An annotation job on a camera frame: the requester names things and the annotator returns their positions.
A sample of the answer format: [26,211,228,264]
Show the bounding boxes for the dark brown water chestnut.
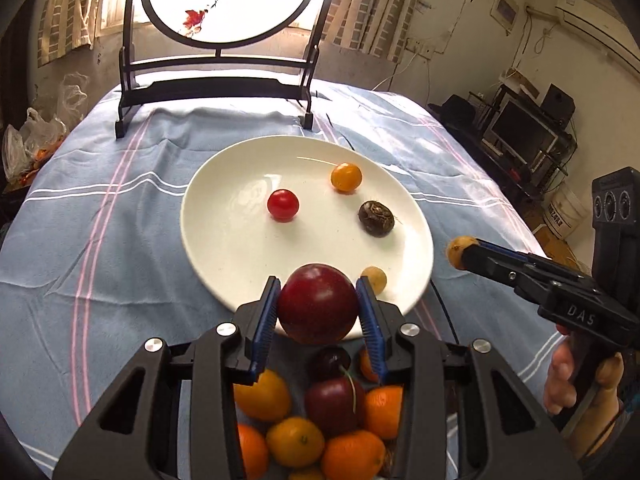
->
[357,200,396,236]

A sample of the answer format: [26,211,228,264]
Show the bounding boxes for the pile of small oranges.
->
[233,345,405,480]

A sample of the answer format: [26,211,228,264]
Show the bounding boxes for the black cable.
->
[429,280,459,347]

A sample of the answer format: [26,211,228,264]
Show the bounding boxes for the clear plastic bag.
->
[56,72,91,122]
[2,107,69,182]

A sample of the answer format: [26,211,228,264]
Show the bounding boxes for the black hat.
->
[427,94,477,129]

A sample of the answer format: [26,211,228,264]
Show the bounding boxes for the brick-patterned curtain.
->
[320,0,417,65]
[37,0,112,67]

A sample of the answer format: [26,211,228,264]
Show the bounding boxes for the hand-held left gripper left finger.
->
[52,275,283,480]

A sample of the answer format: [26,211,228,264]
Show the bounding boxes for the black speaker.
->
[541,83,576,129]

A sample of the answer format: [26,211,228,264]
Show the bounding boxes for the dark cherry with stem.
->
[312,346,353,382]

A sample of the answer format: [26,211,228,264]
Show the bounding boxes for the round screen on black stand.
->
[114,0,347,140]

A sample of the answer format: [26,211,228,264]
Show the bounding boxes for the white plastic bucket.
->
[542,179,591,242]

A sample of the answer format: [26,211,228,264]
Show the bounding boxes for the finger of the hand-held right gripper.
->
[460,246,531,292]
[475,239,556,267]

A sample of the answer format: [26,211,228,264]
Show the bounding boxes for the small tan longan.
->
[446,236,479,271]
[360,266,388,296]

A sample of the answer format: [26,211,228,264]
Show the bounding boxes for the white air conditioner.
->
[554,0,640,77]

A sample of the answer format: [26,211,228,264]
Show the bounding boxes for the person's right hand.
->
[543,324,627,458]

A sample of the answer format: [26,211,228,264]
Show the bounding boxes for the orange cherry tomato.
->
[331,162,363,193]

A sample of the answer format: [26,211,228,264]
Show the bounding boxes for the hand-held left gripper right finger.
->
[354,275,584,480]

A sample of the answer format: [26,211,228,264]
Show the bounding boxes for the computer monitor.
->
[482,99,559,167]

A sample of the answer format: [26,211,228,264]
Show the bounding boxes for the black computer desk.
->
[440,84,587,211]

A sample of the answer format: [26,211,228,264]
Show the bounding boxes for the blue striped tablecloth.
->
[0,78,563,480]

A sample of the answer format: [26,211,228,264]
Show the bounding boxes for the cardboard box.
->
[499,67,541,102]

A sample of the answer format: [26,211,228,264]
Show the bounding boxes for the white wall panel box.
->
[489,0,521,37]

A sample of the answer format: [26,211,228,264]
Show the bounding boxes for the red cherry tomato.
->
[267,189,300,223]

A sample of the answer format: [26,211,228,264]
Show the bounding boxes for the dark red plum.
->
[277,263,360,345]

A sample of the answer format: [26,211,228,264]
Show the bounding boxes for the small red plum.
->
[305,377,368,438]

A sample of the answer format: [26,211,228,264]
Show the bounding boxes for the white round plate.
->
[180,134,435,342]

